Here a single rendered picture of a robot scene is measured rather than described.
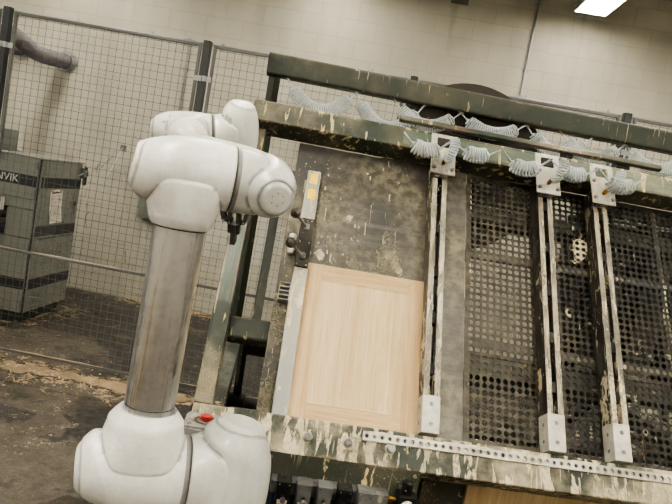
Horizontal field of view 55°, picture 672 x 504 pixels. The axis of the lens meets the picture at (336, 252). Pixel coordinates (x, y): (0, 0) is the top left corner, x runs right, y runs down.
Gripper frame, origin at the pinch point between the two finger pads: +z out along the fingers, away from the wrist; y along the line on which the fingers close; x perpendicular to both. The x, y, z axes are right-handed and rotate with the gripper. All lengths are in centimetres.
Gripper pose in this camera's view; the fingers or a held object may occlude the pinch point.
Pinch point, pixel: (233, 232)
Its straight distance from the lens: 201.3
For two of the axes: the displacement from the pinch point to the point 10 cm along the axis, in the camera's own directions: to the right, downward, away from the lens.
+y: -9.8, -1.9, 0.6
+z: -1.3, 8.5, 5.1
